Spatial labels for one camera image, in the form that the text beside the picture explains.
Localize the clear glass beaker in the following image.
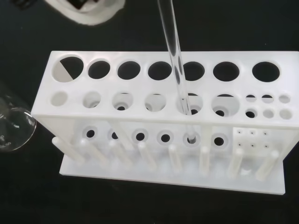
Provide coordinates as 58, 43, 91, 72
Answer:
0, 80, 38, 154

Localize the white test tube rack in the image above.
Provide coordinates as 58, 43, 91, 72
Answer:
31, 49, 299, 196

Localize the black bench cloth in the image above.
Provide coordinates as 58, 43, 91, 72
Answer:
0, 0, 299, 224

